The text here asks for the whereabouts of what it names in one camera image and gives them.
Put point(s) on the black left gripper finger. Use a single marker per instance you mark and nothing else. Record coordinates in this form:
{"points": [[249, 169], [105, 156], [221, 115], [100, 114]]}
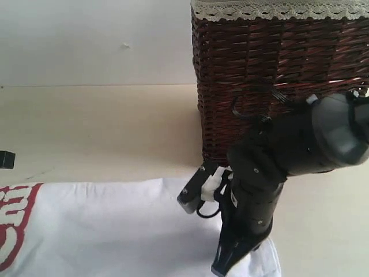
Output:
{"points": [[7, 160]]}

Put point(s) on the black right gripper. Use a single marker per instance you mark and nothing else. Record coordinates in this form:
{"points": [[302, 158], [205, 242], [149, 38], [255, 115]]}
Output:
{"points": [[246, 203]]}

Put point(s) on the white t-shirt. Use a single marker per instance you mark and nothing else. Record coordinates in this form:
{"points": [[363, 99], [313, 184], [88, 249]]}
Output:
{"points": [[103, 229]]}

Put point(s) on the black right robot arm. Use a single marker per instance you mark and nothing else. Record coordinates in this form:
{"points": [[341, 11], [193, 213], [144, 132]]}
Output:
{"points": [[325, 135]]}

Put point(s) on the dark brown wicker basket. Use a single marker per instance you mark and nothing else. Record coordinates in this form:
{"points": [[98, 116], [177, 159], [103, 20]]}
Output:
{"points": [[239, 64]]}

